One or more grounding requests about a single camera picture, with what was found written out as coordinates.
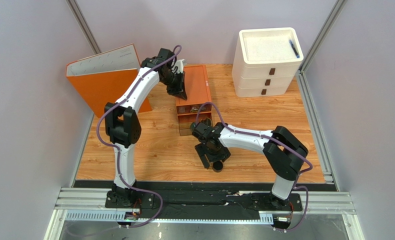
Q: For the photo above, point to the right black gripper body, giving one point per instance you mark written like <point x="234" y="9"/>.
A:
<point x="212" y="152"/>

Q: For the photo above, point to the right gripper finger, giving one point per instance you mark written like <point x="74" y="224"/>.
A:
<point x="202" y="155"/>
<point x="224" y="155"/>

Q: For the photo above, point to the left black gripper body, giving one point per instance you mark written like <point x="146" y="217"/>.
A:
<point x="174" y="78"/>

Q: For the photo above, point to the black jar lid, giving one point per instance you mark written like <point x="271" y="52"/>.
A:
<point x="217" y="166"/>

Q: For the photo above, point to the orange makeup drawer box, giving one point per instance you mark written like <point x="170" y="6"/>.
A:
<point x="196" y="88"/>

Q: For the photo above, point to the clear acrylic drawer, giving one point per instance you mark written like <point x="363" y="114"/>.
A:
<point x="186" y="122"/>

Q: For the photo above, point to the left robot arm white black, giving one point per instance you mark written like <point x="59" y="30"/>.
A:
<point x="122" y="124"/>

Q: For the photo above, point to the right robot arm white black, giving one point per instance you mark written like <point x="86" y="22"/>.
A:
<point x="284" y="152"/>

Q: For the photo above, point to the white three-drawer cabinet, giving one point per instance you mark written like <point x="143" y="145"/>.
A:
<point x="264" y="63"/>

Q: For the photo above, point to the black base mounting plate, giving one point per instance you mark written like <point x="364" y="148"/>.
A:
<point x="257" y="201"/>

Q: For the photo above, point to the blue pen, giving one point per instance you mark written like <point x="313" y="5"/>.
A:
<point x="296" y="52"/>

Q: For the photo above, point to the orange white ring binder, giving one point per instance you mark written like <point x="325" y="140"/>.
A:
<point x="104" y="77"/>

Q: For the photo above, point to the aluminium rail frame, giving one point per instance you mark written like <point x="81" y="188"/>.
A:
<point x="203" y="210"/>

